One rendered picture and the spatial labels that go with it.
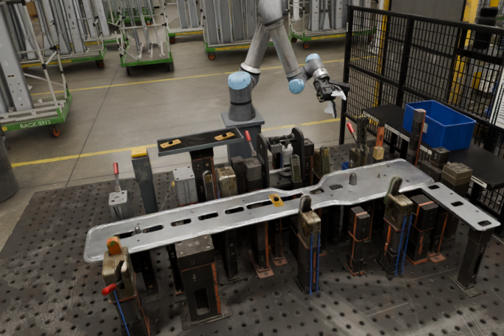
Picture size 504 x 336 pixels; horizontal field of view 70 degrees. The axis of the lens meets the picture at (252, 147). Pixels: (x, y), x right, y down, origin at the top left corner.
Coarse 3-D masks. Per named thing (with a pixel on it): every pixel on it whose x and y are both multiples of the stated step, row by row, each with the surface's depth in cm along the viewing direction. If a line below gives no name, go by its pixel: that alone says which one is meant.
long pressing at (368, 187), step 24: (360, 168) 159; (384, 168) 159; (408, 168) 158; (264, 192) 147; (288, 192) 146; (336, 192) 144; (360, 192) 143; (384, 192) 143; (144, 216) 136; (168, 216) 136; (192, 216) 135; (240, 216) 134; (264, 216) 133; (96, 240) 126; (120, 240) 125; (144, 240) 125; (168, 240) 124
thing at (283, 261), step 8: (272, 224) 147; (280, 224) 145; (272, 232) 150; (280, 232) 147; (272, 240) 152; (280, 240) 149; (272, 248) 154; (280, 248) 151; (272, 256) 155; (280, 256) 153; (280, 264) 151
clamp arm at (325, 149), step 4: (320, 148) 158; (324, 148) 157; (328, 148) 158; (320, 152) 158; (324, 152) 157; (328, 152) 158; (324, 156) 158; (328, 156) 159; (324, 160) 158; (328, 160) 159; (324, 164) 159; (328, 164) 160; (324, 168) 159; (328, 168) 160; (324, 172) 160; (328, 172) 160
